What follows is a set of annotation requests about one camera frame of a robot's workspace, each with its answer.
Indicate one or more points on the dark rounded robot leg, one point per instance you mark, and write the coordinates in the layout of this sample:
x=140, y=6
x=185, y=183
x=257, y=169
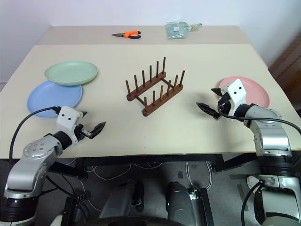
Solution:
x=120, y=200
x=179, y=202

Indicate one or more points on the red plate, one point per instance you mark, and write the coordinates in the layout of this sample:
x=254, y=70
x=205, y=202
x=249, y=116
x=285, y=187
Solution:
x=255, y=90

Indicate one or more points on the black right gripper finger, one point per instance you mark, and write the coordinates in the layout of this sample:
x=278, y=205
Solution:
x=216, y=91
x=209, y=110

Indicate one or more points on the white shoe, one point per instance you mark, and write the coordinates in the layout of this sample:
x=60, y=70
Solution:
x=252, y=181

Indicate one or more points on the blue plate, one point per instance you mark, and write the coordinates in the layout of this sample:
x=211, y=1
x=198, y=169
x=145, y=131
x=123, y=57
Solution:
x=50, y=97

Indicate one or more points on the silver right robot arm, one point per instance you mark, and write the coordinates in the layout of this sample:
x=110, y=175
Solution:
x=270, y=139

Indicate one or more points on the green plate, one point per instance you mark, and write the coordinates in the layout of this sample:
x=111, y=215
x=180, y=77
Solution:
x=71, y=72

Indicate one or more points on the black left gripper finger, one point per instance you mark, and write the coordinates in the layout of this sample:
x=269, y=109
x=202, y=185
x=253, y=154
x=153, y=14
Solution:
x=98, y=129
x=84, y=113

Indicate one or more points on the black table frame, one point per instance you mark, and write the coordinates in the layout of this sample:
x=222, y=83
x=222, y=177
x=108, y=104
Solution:
x=150, y=161

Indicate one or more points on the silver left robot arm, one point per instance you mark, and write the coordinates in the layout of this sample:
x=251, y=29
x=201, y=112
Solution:
x=28, y=164

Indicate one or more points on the brown wooden furniture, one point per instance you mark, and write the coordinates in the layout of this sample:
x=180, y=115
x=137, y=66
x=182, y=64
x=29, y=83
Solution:
x=288, y=68

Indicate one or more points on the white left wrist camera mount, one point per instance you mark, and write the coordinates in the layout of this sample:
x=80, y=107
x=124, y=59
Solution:
x=67, y=117

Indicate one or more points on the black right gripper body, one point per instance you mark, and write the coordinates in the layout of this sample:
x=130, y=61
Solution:
x=224, y=104

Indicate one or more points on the clear plastic bag with parts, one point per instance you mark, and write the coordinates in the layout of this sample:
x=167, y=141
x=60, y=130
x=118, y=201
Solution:
x=177, y=30

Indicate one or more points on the wooden dish rack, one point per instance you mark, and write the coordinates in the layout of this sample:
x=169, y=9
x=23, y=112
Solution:
x=155, y=90

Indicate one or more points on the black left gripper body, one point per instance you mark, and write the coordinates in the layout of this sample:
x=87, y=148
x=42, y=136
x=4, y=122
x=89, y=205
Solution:
x=82, y=133

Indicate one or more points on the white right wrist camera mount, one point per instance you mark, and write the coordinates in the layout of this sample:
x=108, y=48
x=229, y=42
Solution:
x=236, y=93

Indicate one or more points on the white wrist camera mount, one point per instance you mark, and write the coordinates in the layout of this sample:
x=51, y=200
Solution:
x=67, y=117
x=236, y=93

